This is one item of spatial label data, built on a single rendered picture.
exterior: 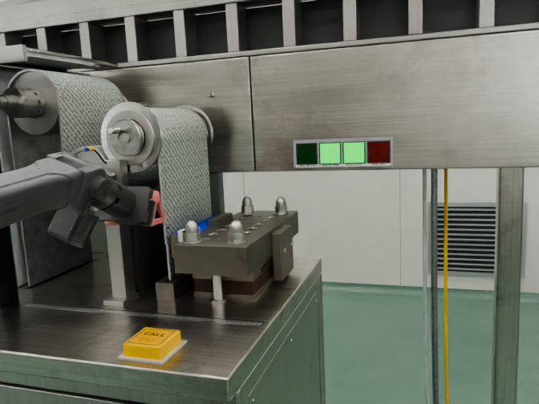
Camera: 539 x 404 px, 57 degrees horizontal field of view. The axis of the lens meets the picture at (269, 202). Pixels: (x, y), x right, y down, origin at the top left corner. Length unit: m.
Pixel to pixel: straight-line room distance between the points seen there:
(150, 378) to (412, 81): 0.86
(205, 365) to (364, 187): 2.93
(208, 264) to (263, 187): 2.82
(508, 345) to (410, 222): 2.20
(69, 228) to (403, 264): 3.10
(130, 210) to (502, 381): 1.12
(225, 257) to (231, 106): 0.49
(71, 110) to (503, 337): 1.25
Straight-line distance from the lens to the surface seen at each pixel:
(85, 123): 1.26
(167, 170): 1.08
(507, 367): 1.57
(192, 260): 1.02
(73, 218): 0.83
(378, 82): 1.24
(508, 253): 1.45
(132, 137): 1.06
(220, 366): 0.80
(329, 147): 1.25
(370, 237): 3.69
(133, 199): 0.91
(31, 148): 1.33
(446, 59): 1.24
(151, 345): 0.84
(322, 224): 3.72
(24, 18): 1.72
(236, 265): 0.98
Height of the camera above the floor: 1.26
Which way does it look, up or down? 9 degrees down
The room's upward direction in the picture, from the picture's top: 3 degrees counter-clockwise
